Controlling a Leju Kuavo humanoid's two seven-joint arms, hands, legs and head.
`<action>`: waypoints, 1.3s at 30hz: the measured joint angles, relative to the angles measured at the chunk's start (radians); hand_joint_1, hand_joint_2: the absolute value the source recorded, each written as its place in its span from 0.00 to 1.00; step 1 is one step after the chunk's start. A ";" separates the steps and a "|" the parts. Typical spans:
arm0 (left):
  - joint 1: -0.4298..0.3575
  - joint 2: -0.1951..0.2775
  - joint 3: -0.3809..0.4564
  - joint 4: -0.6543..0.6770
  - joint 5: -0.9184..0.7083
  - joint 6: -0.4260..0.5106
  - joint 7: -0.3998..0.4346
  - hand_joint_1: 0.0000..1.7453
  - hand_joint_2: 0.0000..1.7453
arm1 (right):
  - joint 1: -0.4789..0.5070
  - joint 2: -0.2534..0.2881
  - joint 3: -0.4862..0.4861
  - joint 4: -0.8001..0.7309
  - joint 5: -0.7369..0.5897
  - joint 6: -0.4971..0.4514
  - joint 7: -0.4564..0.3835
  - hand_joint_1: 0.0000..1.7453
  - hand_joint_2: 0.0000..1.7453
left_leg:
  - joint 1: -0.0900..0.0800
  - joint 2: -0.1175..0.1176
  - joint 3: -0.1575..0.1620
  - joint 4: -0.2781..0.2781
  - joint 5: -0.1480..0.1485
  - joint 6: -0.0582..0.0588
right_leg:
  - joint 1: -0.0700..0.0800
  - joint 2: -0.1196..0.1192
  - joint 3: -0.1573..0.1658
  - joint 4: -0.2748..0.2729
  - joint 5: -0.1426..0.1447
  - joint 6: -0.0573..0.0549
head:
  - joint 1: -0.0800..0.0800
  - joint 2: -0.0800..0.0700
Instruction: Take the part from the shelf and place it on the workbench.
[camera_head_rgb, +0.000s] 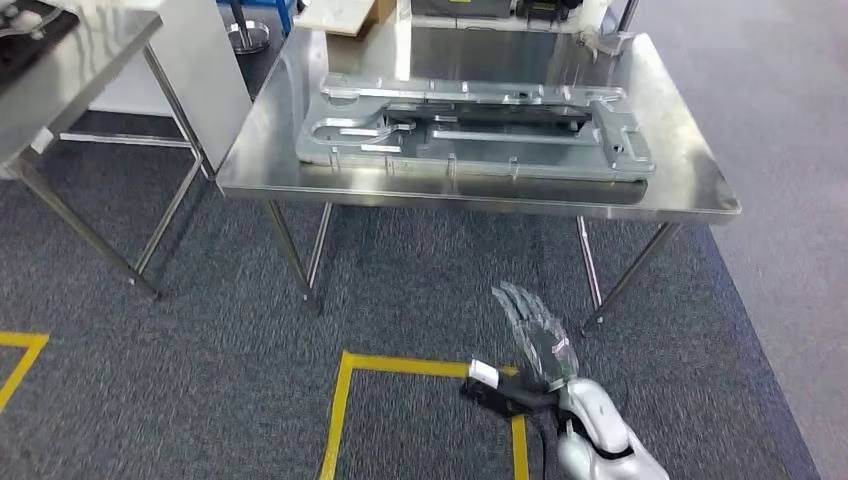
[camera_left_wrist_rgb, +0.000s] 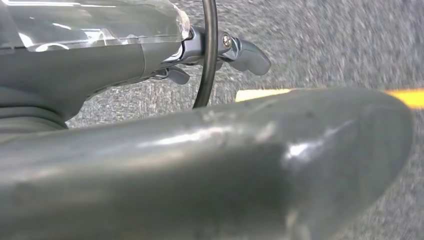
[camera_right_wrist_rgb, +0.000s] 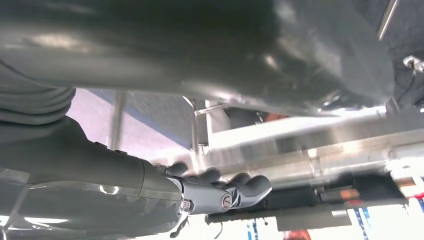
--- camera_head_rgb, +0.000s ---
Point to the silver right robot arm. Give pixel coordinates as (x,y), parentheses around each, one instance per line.
(596,430)

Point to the stainless steel workbench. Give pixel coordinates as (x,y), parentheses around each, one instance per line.
(676,172)

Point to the metal pole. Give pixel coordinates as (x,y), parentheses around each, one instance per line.
(628,14)

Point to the black device with yellow label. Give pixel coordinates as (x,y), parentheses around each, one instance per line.
(546,8)

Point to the stainless steel table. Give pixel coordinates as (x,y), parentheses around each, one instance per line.
(86,60)

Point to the aluminium machined fixture plate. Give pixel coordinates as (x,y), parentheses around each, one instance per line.
(477,156)

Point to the grey equipment case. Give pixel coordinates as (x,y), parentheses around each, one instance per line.
(464,8)

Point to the white panel cabinet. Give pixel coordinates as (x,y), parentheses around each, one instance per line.
(205,79)

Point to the small metal hand tool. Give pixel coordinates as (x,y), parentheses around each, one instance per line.
(606,43)

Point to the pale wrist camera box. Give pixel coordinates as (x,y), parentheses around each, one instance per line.
(484,374)

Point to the black stanchion with round base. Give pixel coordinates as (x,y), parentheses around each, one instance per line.
(248,40)

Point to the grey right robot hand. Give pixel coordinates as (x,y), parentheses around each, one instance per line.
(540,338)

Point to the white plastic bottle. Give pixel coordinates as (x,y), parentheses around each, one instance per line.
(594,14)

